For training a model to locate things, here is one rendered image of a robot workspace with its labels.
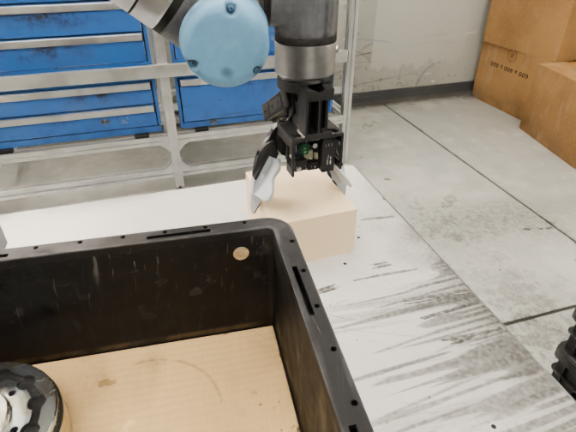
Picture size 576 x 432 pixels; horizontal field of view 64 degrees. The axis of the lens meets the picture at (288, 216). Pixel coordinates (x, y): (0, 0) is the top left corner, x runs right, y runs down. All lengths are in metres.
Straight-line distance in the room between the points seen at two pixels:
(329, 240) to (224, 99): 1.52
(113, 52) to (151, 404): 1.78
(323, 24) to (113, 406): 0.43
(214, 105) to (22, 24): 0.76
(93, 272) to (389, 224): 0.52
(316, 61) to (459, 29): 3.04
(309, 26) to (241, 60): 0.17
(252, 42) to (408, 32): 2.99
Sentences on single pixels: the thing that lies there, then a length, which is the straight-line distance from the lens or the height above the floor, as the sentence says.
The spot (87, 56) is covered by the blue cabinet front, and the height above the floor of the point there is 0.66.
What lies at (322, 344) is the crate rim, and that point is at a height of 0.93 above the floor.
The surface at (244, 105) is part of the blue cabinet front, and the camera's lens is 2.15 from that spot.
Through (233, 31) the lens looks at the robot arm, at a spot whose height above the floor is 1.04.
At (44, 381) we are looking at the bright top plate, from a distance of 0.37.
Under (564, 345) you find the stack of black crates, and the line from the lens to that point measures 1.14.
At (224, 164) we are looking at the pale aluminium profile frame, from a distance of 2.22.
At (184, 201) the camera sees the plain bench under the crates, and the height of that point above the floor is 0.70.
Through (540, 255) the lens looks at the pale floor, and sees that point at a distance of 2.08.
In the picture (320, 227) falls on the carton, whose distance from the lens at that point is 0.65.
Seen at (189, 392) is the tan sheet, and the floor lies 0.83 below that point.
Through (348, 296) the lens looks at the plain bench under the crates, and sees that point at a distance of 0.63.
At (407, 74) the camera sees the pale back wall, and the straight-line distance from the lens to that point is 3.46.
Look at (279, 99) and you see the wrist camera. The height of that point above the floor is 0.91.
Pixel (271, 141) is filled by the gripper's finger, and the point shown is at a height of 0.86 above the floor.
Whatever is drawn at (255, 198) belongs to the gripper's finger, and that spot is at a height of 0.78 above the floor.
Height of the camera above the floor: 1.12
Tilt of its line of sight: 33 degrees down
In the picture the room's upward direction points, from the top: straight up
